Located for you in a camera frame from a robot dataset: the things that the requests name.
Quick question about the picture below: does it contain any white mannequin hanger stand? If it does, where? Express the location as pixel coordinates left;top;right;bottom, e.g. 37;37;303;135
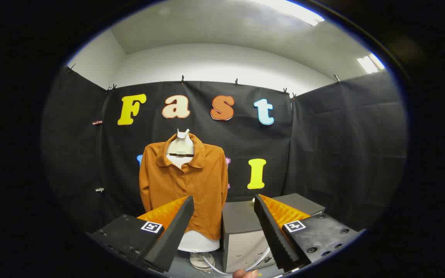
166;129;221;271

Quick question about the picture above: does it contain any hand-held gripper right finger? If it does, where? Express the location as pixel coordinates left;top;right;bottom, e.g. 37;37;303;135
253;193;366;273

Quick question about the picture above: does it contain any black backdrop cloth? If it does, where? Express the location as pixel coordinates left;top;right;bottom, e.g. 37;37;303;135
41;66;408;234

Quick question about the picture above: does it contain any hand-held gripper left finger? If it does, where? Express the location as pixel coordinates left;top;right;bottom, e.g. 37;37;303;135
87;195;195;273

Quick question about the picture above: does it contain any grey cabinet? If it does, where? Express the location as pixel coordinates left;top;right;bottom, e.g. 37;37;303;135
221;193;326;274

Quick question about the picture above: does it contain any orange button-up shirt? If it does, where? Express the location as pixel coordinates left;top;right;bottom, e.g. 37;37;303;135
139;132;229;241

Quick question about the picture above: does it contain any short ceiling light panel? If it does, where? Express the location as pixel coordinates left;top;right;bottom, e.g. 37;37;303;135
357;53;386;74

